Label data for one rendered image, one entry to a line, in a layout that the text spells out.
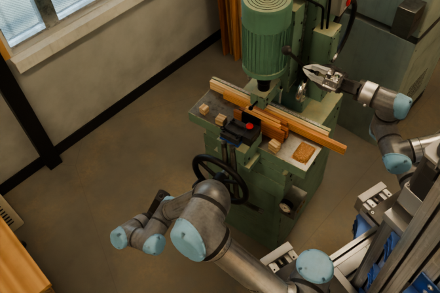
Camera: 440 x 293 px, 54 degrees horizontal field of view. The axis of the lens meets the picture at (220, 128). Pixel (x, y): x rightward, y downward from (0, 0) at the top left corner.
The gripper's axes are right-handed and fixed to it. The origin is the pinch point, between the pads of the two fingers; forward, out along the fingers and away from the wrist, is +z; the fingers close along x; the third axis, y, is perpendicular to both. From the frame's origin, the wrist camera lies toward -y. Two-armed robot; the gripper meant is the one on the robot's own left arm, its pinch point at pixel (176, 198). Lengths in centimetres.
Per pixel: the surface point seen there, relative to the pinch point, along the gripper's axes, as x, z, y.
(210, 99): -14.2, 33.6, -33.1
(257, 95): 11, 25, -48
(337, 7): 27, 38, -89
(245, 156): 18.6, 13.3, -25.7
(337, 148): 47, 35, -37
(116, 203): -67, 45, 64
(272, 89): 15, 30, -51
